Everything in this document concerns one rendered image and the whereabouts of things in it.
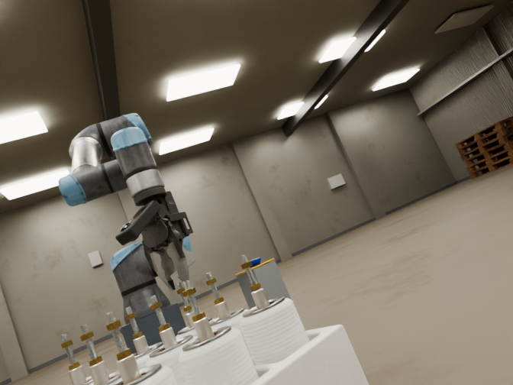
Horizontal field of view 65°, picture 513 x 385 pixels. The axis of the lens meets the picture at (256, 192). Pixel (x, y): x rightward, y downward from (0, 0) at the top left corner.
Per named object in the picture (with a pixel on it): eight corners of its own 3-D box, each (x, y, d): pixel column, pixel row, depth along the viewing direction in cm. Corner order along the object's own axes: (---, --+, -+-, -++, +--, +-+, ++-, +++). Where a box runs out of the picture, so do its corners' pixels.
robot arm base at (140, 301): (126, 324, 136) (116, 296, 137) (169, 305, 141) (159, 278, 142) (124, 325, 122) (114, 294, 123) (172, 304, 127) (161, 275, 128)
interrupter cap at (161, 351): (154, 354, 70) (153, 350, 70) (195, 335, 71) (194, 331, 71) (146, 363, 63) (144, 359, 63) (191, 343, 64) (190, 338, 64)
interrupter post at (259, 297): (273, 305, 67) (266, 286, 68) (268, 308, 65) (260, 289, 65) (261, 309, 68) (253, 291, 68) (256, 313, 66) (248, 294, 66)
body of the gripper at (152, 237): (195, 234, 90) (175, 186, 92) (170, 241, 82) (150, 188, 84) (172, 247, 93) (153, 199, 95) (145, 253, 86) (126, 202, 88)
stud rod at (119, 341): (134, 367, 51) (114, 310, 52) (130, 370, 50) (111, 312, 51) (127, 370, 51) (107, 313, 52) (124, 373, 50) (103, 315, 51)
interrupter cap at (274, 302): (291, 296, 69) (289, 292, 69) (276, 308, 62) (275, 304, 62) (254, 310, 71) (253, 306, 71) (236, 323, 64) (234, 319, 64)
